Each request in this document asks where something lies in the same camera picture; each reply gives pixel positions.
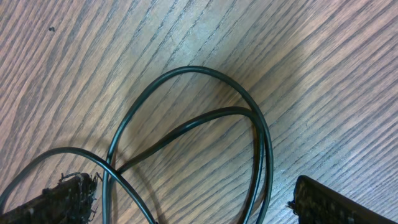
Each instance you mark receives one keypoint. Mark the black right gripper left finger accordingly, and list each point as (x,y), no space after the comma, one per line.
(70,201)

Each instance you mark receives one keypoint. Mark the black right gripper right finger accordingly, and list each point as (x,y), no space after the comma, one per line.
(315,203)

